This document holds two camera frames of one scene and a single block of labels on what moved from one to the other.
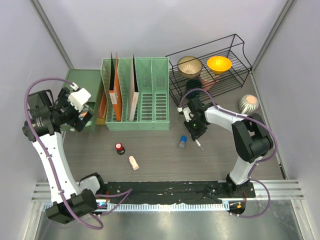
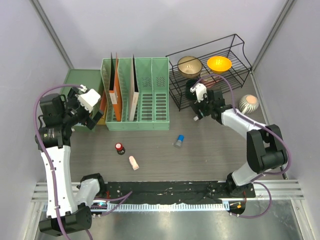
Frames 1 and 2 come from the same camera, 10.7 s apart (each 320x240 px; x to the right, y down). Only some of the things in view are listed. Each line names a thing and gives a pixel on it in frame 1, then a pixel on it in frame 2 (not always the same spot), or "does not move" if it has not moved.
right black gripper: [195, 134] to [196, 106]
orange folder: [115, 98] does not move
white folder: [134, 92] does not move
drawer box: [92, 80] does not move
